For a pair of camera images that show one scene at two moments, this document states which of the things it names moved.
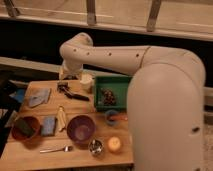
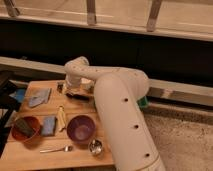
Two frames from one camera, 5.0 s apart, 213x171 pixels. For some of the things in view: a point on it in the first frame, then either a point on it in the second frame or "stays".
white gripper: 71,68 → 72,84
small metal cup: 95,147 stays
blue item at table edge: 19,94 stays
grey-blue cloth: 39,96 stays
